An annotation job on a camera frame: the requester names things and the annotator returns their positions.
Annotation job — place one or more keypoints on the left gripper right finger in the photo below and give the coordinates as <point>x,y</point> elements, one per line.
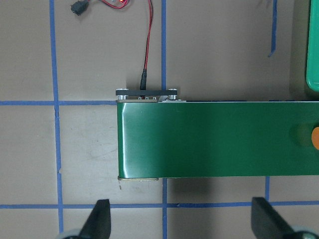
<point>267,223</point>

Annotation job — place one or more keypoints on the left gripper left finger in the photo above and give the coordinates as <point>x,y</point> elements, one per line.
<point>98,224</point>

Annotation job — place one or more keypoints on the plain orange cylinder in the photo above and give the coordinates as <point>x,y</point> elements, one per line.
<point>315,137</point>

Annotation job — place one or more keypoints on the green conveyor belt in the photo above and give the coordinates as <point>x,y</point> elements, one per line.
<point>160,136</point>

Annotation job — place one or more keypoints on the green tray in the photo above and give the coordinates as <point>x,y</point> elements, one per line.
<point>312,72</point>

